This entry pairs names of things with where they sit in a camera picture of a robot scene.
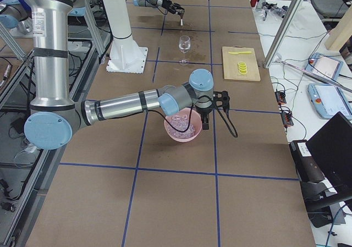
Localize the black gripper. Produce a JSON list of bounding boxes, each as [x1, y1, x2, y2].
[[162, 0, 185, 15], [195, 102, 213, 130]]

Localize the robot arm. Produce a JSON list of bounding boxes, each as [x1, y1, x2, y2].
[[133, 0, 185, 17], [24, 0, 215, 150]]

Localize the clear ice cubes pile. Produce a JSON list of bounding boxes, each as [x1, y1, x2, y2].
[[167, 115, 196, 139]]

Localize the clear wine glass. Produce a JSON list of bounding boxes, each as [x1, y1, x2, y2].
[[178, 35, 191, 65]]

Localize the pink bowl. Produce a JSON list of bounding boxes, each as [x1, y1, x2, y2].
[[164, 108, 202, 142]]

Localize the bamboo cutting board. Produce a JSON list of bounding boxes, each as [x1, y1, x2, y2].
[[222, 46, 261, 82]]

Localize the yellow plastic knife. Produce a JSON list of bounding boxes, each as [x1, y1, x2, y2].
[[228, 51, 252, 55]]

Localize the black box device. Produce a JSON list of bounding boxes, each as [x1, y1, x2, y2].
[[289, 140, 325, 184]]

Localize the teach pendant near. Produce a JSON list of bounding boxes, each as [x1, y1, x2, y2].
[[307, 84, 351, 120]]

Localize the teach pendant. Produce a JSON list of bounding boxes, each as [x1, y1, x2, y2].
[[307, 84, 351, 120], [305, 52, 343, 80]]

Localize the teach pendant far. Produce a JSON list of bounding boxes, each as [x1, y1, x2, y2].
[[305, 52, 343, 80]]

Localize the black laptop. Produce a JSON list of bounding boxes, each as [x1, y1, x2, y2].
[[306, 112, 351, 189]]

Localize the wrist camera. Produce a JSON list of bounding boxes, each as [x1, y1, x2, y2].
[[213, 91, 230, 115]]

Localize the white pedestal base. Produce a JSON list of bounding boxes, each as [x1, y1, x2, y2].
[[103, 0, 148, 74]]

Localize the aluminium frame post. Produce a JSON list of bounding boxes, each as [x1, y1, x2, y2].
[[264, 0, 303, 69]]

